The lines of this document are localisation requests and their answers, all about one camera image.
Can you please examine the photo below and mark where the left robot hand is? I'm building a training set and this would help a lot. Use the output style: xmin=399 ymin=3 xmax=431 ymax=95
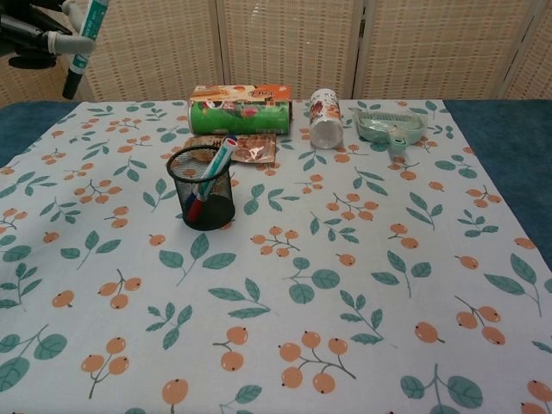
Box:
xmin=0 ymin=0 xmax=96 ymax=70

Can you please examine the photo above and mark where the black cap marker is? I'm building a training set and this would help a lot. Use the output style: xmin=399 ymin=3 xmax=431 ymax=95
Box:
xmin=62 ymin=0 xmax=110 ymax=101

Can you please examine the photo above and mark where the red cap marker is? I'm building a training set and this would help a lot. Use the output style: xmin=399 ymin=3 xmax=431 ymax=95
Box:
xmin=188 ymin=135 xmax=239 ymax=220

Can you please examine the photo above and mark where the blue cap marker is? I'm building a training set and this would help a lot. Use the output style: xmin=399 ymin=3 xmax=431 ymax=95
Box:
xmin=183 ymin=135 xmax=234 ymax=212

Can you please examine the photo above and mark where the black mesh pen holder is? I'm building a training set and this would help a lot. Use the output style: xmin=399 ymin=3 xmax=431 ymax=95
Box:
xmin=166 ymin=144 xmax=236 ymax=229

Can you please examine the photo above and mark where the orange snack box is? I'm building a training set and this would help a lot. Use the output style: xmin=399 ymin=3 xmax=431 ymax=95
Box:
xmin=191 ymin=84 xmax=293 ymax=107

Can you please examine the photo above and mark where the green chips can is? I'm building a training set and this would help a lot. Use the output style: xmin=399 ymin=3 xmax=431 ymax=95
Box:
xmin=187 ymin=97 xmax=293 ymax=137

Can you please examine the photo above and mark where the woven folding screen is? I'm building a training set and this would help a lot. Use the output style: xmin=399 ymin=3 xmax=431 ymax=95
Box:
xmin=0 ymin=0 xmax=552 ymax=107

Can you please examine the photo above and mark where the brown snack pouch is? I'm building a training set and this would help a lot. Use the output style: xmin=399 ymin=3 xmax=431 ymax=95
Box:
xmin=185 ymin=132 xmax=277 ymax=165

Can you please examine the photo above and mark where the white printed bottle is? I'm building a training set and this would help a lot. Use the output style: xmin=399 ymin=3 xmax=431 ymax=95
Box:
xmin=309 ymin=88 xmax=344 ymax=150

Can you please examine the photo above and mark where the floral print tablecloth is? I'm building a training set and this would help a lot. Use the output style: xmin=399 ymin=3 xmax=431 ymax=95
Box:
xmin=0 ymin=98 xmax=552 ymax=414

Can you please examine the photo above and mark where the green dustpan brush set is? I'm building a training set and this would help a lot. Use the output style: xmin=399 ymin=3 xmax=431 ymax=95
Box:
xmin=352 ymin=107 xmax=429 ymax=163

